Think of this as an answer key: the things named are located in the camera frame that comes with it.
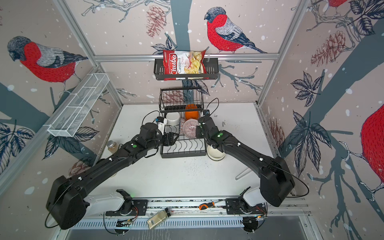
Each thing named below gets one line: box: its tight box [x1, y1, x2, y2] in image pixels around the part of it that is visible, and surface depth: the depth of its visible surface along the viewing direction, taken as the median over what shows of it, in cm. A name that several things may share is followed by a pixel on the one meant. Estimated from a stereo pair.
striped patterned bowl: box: [182, 118, 199, 138], surface depth 87 cm
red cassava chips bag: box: [163, 49, 210, 81], surface depth 89 cm
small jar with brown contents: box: [106, 140, 118, 154], surface depth 89 cm
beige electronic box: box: [146, 207, 171, 230], surface depth 69 cm
